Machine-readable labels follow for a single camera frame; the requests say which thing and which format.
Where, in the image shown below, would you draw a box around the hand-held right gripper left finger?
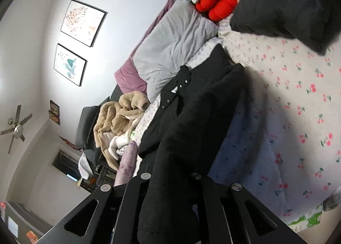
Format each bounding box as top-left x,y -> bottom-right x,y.
40,172 -> 153,244

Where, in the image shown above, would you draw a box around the beige fleece garment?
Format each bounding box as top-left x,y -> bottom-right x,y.
94,91 -> 150,171

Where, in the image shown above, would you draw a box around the grey cabinet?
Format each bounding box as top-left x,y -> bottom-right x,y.
5,201 -> 54,244

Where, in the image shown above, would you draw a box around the black chair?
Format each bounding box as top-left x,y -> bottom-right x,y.
75,97 -> 111,165

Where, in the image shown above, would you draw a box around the dark wall window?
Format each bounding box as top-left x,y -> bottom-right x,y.
52,149 -> 84,181

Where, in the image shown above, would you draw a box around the white crumpled cloth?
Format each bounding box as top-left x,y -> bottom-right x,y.
78,152 -> 94,180

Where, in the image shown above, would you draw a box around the framed teal shapes picture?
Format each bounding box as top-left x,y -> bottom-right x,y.
53,43 -> 88,87

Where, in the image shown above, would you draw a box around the framed tree picture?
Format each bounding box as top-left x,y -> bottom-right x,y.
60,0 -> 107,47

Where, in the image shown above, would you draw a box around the mauve pillow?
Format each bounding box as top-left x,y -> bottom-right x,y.
114,0 -> 178,94

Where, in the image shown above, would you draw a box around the dark grey folded quilt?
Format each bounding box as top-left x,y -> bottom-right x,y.
230,0 -> 337,55

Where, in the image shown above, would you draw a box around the cherry print bedsheet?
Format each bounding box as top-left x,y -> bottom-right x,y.
133,17 -> 341,234

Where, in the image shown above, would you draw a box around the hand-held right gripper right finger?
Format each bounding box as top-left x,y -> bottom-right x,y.
190,173 -> 308,244

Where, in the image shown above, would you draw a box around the ceiling fan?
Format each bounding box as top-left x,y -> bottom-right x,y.
0,105 -> 33,154

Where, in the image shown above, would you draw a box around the grey pillow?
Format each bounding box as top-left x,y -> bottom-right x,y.
130,0 -> 220,102

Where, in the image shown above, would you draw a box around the purple floral cloth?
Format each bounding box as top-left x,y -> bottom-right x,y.
114,140 -> 139,187

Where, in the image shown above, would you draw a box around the black blanket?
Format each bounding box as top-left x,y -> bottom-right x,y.
137,44 -> 247,244

